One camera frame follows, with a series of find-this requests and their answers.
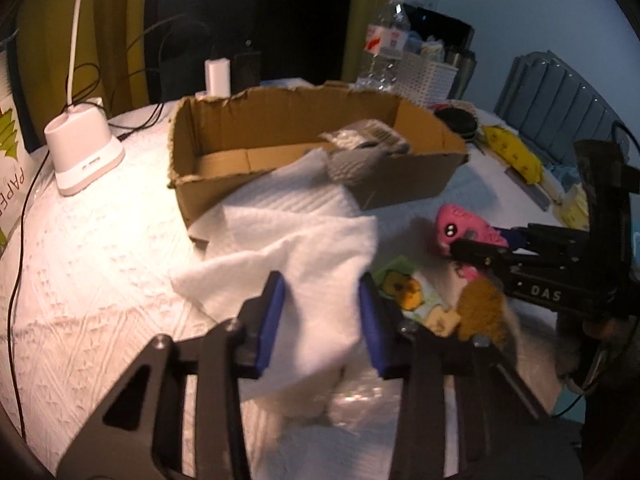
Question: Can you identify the white woven basket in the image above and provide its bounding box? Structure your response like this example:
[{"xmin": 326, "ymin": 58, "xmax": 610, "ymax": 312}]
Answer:
[{"xmin": 394, "ymin": 50, "xmax": 460, "ymax": 110}]

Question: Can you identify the black box device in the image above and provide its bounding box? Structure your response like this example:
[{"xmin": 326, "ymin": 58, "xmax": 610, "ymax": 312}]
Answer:
[{"xmin": 232, "ymin": 50, "xmax": 262, "ymax": 94}]

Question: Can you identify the grey knit cloth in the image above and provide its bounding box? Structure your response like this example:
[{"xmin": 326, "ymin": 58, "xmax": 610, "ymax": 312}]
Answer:
[{"xmin": 325, "ymin": 146, "xmax": 397, "ymax": 187}]

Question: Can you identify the pink plush toy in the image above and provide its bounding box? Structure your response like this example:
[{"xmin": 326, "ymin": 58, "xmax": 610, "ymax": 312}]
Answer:
[{"xmin": 434, "ymin": 203, "xmax": 510, "ymax": 281}]

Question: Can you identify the yellow corn toy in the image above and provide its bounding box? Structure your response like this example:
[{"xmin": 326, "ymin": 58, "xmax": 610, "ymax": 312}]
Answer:
[{"xmin": 482, "ymin": 125, "xmax": 544, "ymax": 187}]

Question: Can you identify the white cylinder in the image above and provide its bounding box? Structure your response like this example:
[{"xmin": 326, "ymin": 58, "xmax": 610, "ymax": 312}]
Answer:
[{"xmin": 204, "ymin": 59, "xmax": 232, "ymax": 98}]

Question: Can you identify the silver barcode packet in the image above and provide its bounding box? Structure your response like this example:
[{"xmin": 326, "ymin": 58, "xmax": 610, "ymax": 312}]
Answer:
[{"xmin": 319, "ymin": 119, "xmax": 412, "ymax": 157}]

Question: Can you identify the clear plastic wrap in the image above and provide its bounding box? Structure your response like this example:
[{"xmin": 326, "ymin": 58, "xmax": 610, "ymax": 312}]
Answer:
[{"xmin": 322, "ymin": 367, "xmax": 407, "ymax": 432}]

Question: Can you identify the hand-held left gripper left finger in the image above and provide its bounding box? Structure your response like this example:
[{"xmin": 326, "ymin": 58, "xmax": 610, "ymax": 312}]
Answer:
[{"xmin": 57, "ymin": 271, "xmax": 287, "ymax": 480}]

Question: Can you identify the clear plastic water bottle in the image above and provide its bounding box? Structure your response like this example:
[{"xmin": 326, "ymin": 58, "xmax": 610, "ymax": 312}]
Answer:
[{"xmin": 355, "ymin": 0, "xmax": 412, "ymax": 93}]

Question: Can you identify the brown plush toy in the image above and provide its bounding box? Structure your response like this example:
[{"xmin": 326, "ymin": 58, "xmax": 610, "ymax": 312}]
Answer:
[{"xmin": 456, "ymin": 279, "xmax": 512, "ymax": 352}]

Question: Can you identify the yellow curtain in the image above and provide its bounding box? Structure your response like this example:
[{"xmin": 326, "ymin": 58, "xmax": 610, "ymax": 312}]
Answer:
[{"xmin": 17, "ymin": 0, "xmax": 147, "ymax": 153}]

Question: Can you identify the black round case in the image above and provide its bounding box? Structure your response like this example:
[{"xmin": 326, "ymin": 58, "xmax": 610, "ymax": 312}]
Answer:
[{"xmin": 434, "ymin": 104, "xmax": 482, "ymax": 145}]

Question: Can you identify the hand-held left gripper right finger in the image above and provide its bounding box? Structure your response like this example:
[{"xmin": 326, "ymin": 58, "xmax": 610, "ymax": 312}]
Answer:
[{"xmin": 357, "ymin": 272, "xmax": 583, "ymax": 480}]

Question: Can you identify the white textured tablecloth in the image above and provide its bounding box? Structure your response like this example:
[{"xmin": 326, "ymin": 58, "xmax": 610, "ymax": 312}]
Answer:
[{"xmin": 0, "ymin": 79, "xmax": 593, "ymax": 480}]

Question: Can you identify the cardboard box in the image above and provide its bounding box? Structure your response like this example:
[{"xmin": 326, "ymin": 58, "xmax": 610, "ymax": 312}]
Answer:
[{"xmin": 167, "ymin": 84, "xmax": 471, "ymax": 248}]

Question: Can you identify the black cable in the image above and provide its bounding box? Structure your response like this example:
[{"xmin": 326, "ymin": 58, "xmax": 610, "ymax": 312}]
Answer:
[
  {"xmin": 9, "ymin": 149, "xmax": 52, "ymax": 438},
  {"xmin": 64, "ymin": 14, "xmax": 213, "ymax": 142}
]

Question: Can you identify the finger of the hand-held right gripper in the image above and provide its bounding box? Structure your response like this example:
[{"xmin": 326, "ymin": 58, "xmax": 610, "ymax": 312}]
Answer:
[
  {"xmin": 496, "ymin": 224, "xmax": 592, "ymax": 254},
  {"xmin": 452, "ymin": 237, "xmax": 522, "ymax": 274}
]

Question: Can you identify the printed paper bag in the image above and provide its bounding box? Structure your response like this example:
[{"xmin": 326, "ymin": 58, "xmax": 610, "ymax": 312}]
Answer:
[{"xmin": 0, "ymin": 49, "xmax": 37, "ymax": 262}]

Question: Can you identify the green yellow sticker sheet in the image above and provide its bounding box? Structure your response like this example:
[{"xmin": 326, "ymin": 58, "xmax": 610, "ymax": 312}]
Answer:
[{"xmin": 374, "ymin": 256, "xmax": 445, "ymax": 315}]

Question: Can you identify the white fluffy cloth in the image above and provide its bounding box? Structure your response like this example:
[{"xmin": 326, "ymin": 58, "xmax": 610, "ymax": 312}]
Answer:
[{"xmin": 170, "ymin": 149, "xmax": 378, "ymax": 401}]

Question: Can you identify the black appliance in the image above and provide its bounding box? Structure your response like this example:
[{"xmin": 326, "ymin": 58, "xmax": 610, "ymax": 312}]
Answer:
[{"xmin": 403, "ymin": 2, "xmax": 476, "ymax": 56}]

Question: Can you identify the steel tumbler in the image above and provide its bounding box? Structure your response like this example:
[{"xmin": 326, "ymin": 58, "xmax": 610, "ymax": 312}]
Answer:
[{"xmin": 445, "ymin": 47, "xmax": 476, "ymax": 102}]

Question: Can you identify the grey padded headboard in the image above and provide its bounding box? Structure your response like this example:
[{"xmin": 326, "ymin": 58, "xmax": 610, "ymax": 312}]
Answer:
[{"xmin": 494, "ymin": 50, "xmax": 632, "ymax": 171}]

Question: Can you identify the small yellow toast toy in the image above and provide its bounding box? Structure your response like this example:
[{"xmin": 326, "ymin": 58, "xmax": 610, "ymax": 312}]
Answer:
[{"xmin": 424, "ymin": 307, "xmax": 462, "ymax": 337}]

